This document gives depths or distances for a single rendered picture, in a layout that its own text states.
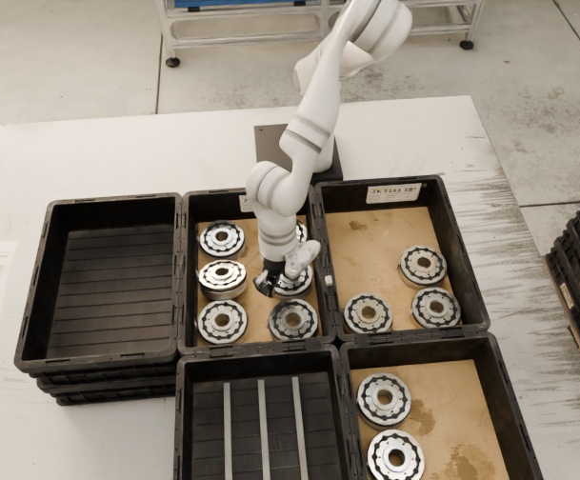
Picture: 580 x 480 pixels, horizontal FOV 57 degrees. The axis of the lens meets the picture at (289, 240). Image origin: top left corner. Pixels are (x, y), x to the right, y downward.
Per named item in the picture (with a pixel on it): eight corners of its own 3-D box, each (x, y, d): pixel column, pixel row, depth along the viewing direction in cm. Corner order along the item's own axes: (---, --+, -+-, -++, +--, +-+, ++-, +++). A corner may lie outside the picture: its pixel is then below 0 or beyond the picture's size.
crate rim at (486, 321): (312, 189, 126) (313, 182, 124) (438, 180, 127) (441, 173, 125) (336, 348, 103) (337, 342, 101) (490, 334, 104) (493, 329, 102)
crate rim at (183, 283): (184, 197, 124) (182, 190, 122) (312, 189, 126) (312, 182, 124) (179, 360, 101) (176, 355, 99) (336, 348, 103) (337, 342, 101)
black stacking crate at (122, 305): (67, 231, 131) (50, 202, 121) (189, 223, 132) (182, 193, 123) (37, 390, 108) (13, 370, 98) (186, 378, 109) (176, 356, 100)
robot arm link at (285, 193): (283, 219, 86) (327, 142, 85) (241, 193, 89) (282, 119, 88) (298, 224, 93) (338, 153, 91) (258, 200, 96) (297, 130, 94)
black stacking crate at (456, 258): (312, 214, 134) (313, 184, 124) (430, 206, 135) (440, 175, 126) (333, 366, 111) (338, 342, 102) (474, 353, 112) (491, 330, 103)
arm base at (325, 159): (300, 149, 155) (301, 101, 141) (332, 150, 154) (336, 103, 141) (298, 171, 149) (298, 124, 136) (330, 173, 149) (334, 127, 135)
